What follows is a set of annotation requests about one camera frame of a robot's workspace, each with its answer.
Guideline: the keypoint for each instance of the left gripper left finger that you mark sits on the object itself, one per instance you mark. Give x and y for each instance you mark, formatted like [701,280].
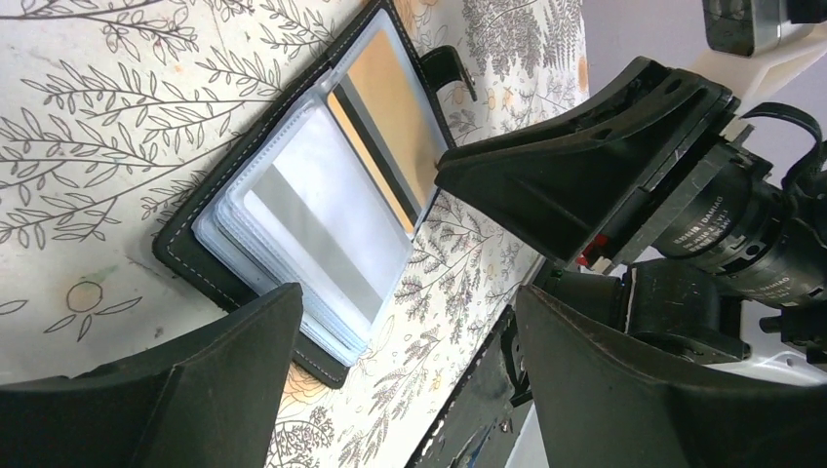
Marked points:
[208,398]

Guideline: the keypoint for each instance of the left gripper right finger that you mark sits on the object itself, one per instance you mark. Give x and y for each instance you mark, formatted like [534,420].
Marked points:
[605,399]

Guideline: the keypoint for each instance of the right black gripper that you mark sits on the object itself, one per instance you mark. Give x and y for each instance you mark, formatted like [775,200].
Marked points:
[638,164]

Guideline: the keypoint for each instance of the black leather card holder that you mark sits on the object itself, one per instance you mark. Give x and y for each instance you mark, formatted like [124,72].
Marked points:
[291,202]

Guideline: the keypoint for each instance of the floral table mat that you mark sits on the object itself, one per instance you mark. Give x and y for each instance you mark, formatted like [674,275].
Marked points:
[114,112]

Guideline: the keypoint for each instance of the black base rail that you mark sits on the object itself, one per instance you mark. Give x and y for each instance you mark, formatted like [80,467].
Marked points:
[480,422]

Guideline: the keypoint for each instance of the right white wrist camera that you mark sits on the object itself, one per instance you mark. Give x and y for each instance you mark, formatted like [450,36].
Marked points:
[756,47]

